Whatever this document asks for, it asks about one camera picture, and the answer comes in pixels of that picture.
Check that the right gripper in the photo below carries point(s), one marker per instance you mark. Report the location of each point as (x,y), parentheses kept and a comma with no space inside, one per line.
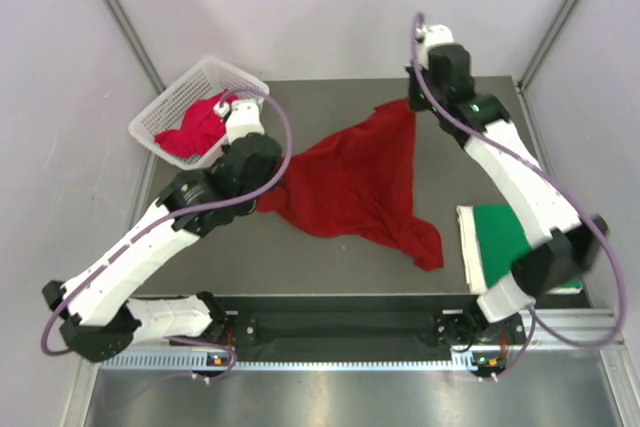
(412,81)

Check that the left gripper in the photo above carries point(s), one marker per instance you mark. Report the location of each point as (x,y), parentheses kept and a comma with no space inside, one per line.
(226,148)

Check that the dark red t shirt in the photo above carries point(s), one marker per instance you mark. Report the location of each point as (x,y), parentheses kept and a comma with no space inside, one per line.
(359,181)

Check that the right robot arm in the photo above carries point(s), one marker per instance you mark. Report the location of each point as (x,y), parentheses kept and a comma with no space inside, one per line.
(561,242)

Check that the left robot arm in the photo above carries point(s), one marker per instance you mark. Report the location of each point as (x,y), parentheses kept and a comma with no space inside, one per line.
(100,315)

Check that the pink red t shirt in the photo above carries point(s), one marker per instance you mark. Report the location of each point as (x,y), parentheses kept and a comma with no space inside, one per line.
(201,129)

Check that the white plastic basket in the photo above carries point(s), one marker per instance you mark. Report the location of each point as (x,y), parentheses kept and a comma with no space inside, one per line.
(206,79)

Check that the folded green t shirt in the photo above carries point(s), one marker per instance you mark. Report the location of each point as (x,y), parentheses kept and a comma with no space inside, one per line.
(501,240)

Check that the folded white t shirt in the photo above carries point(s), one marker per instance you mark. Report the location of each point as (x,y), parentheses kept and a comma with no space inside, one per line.
(470,250)

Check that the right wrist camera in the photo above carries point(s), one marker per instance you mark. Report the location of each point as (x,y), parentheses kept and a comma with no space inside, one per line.
(429,37)

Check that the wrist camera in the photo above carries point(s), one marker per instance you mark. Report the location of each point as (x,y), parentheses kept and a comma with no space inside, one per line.
(429,37)
(241,118)

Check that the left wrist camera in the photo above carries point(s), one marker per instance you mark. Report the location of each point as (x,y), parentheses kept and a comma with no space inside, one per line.
(241,118)

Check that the grey slotted cable duct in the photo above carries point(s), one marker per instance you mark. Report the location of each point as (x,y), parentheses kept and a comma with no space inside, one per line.
(209,361)

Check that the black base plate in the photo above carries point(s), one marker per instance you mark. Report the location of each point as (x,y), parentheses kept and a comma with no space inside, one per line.
(325,351)

